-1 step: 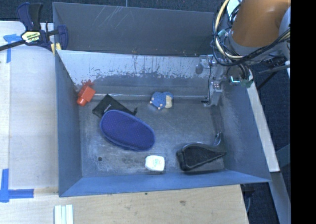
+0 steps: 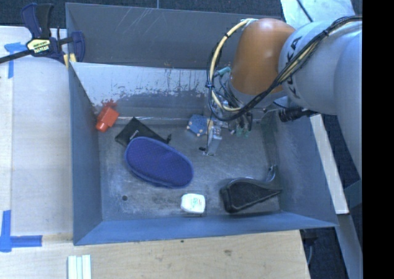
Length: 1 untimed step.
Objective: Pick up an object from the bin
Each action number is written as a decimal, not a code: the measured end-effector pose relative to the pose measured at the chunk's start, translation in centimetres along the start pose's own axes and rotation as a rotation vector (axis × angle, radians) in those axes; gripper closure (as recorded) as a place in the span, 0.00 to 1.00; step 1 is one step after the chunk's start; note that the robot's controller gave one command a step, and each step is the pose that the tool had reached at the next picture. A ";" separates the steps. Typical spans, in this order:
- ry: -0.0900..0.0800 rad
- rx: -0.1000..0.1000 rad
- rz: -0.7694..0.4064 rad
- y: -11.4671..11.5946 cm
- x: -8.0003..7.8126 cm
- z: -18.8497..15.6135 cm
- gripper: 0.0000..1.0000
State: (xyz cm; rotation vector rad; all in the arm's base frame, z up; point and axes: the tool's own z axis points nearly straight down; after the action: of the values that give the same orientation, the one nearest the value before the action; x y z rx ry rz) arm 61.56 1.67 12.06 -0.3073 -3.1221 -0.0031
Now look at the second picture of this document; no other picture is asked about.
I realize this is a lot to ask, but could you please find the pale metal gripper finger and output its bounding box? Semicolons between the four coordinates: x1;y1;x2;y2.
212;126;223;156
202;126;218;156

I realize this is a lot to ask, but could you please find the blue dotted block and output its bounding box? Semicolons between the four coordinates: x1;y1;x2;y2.
186;114;207;137

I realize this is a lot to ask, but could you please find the grey metal bin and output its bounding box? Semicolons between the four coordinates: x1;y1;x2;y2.
65;2;340;246

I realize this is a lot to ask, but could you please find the blue fabric slipper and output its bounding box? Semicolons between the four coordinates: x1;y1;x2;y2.
124;136;195;188

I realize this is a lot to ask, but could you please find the white dental floss box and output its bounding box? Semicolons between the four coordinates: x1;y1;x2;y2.
180;193;207;214

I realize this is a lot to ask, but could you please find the black flat case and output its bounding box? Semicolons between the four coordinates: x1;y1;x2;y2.
114;116;172;148

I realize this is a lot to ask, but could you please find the orange-red plastic block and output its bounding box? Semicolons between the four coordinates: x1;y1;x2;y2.
95;102;121;133

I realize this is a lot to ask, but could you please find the pale wood board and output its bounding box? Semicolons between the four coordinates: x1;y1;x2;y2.
10;55;75;237

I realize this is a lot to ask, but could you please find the black cylinder on white bracket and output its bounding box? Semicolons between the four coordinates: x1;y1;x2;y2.
261;107;318;127

